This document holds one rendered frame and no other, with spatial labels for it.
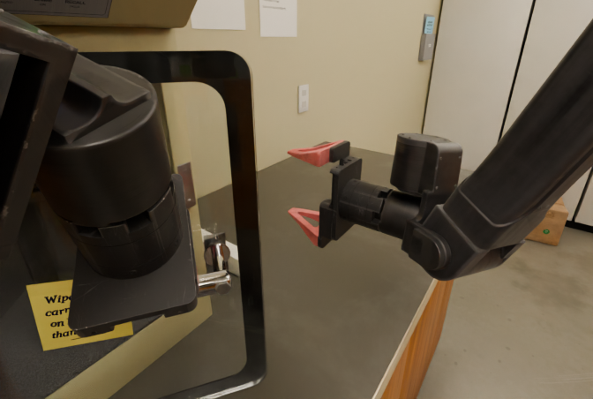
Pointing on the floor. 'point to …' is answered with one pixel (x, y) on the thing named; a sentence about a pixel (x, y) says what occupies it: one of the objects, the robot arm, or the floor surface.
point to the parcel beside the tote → (551, 225)
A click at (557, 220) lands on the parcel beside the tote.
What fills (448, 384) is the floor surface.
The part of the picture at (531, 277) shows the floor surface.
